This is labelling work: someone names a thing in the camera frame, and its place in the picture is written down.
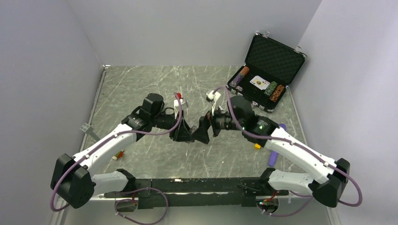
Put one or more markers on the colourful wooden toy block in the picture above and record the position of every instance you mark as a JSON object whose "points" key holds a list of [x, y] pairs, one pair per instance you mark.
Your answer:
{"points": [[119, 155]]}

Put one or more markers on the black aluminium poker case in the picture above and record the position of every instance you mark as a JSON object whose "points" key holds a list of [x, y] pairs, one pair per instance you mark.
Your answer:
{"points": [[273, 61]]}

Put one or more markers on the ace of spades card deck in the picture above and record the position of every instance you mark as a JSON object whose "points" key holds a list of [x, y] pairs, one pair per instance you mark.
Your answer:
{"points": [[259, 82]]}

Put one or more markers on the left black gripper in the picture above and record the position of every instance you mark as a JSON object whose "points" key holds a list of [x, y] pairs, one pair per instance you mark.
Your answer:
{"points": [[182, 132]]}

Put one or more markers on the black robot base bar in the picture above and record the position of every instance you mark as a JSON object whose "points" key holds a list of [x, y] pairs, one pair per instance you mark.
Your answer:
{"points": [[243, 191]]}

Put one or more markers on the purple orange chip row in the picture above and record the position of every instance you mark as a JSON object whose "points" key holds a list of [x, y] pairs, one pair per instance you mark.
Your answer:
{"points": [[234, 84]]}

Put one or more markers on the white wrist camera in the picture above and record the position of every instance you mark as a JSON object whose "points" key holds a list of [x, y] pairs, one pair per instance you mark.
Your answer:
{"points": [[213, 96], [179, 105]]}

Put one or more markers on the grey lego brick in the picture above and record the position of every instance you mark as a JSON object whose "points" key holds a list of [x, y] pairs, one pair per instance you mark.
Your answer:
{"points": [[86, 128]]}

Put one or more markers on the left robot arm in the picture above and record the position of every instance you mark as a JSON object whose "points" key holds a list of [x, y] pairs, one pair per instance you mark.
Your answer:
{"points": [[76, 178]]}

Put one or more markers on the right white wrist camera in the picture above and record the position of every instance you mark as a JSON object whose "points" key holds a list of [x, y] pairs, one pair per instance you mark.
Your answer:
{"points": [[213, 96]]}

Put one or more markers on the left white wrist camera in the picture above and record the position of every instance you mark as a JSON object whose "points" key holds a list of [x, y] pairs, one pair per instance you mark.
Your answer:
{"points": [[179, 105]]}

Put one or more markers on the orange black chip row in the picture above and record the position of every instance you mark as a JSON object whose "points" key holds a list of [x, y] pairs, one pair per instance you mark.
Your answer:
{"points": [[277, 93]]}

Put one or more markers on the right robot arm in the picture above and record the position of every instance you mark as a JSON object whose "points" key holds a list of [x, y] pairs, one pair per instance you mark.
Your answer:
{"points": [[325, 178]]}

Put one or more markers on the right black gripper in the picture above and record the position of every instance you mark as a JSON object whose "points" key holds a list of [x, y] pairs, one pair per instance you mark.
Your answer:
{"points": [[205, 122]]}

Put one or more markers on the green purple chip row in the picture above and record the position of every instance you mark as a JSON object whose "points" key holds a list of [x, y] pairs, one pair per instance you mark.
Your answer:
{"points": [[269, 90]]}

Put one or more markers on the purple cylinder tool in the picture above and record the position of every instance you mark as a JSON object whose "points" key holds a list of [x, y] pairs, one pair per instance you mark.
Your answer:
{"points": [[274, 155]]}

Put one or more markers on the yellow cube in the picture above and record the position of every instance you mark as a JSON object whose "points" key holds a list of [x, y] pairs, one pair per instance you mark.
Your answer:
{"points": [[257, 146]]}

